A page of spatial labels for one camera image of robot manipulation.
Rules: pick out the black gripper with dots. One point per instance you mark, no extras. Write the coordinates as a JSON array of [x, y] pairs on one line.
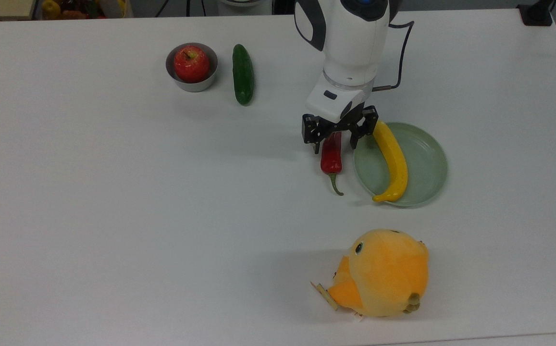
[[314, 126]]

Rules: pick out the red chili pepper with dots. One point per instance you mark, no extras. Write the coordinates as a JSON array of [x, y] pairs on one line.
[[331, 161]]

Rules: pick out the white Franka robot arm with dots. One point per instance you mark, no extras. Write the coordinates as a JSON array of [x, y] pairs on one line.
[[350, 43]]

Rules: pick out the pale green plastic plate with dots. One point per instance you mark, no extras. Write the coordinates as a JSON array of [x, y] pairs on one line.
[[424, 163]]

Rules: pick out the yellow banana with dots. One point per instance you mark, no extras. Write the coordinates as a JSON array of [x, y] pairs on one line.
[[395, 163]]

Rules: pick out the green cucumber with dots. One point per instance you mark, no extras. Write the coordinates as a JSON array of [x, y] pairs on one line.
[[243, 74]]

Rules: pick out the orange plush chick toy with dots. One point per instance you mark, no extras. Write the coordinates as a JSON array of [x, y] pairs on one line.
[[388, 274]]

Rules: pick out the plush toy paper tag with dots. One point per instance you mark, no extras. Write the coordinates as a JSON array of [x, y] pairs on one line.
[[323, 292]]

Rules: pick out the round metal bowl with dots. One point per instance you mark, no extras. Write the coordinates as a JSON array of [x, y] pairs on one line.
[[193, 86]]

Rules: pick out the red apple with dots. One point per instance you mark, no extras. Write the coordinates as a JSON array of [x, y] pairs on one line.
[[191, 64]]

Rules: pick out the black stand clamp base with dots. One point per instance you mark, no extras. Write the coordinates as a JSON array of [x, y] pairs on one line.
[[536, 13]]

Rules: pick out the box of toy fruit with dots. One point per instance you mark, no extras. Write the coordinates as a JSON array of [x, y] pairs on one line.
[[83, 8]]

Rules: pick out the wooden board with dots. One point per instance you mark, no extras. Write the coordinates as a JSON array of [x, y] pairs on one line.
[[1, 8]]

